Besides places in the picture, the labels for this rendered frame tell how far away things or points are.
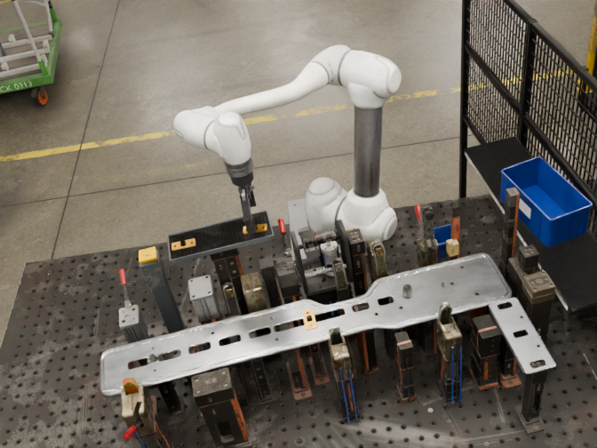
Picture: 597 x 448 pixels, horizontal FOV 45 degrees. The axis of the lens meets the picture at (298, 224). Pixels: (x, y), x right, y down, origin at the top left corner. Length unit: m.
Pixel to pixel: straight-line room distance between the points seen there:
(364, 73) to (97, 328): 1.47
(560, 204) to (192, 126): 1.33
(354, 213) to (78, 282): 1.25
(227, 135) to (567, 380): 1.40
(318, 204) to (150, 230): 1.81
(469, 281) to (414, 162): 2.18
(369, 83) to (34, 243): 2.80
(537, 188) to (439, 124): 2.18
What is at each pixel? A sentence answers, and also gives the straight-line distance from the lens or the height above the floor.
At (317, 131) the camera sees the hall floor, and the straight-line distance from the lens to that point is 4.98.
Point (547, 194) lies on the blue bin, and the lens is 2.81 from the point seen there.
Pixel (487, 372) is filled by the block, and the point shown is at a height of 0.78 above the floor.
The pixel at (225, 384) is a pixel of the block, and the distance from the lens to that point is 2.31.
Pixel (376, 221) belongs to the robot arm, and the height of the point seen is 0.96.
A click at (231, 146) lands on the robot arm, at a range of 2.26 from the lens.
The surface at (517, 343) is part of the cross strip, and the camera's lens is 2.37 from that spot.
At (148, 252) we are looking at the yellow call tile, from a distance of 2.59.
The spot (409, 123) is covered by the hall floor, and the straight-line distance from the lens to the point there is 4.96.
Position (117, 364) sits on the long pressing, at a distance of 2.51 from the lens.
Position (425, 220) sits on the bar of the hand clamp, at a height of 1.17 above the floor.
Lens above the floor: 2.86
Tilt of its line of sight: 42 degrees down
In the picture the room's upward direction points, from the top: 11 degrees counter-clockwise
